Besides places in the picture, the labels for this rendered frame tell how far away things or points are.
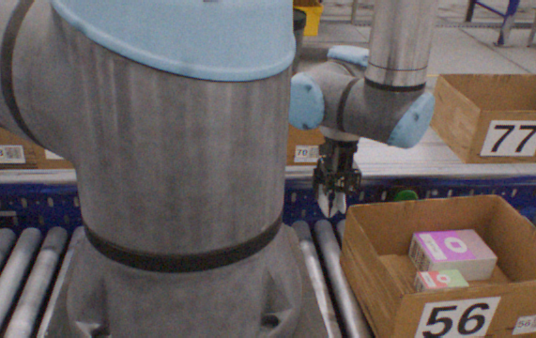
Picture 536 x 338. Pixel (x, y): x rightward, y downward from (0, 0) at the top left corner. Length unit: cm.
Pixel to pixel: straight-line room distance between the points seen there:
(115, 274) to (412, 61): 52
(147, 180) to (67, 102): 7
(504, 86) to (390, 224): 76
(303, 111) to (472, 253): 64
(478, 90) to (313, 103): 107
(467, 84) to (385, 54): 106
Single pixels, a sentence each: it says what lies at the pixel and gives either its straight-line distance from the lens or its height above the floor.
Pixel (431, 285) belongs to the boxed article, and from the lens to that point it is 121.
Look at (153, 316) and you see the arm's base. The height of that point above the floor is 132.
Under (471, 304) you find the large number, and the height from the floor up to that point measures 88.
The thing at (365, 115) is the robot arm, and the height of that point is 127.
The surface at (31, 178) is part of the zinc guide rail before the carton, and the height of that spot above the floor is 89.
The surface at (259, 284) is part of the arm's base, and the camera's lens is 36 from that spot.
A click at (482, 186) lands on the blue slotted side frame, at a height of 83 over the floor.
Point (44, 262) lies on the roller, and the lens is 133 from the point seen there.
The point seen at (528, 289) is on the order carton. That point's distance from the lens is 114.
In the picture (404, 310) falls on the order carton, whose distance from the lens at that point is 102.
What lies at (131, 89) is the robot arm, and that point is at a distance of 28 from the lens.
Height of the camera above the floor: 158
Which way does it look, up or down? 31 degrees down
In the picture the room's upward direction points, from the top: 3 degrees clockwise
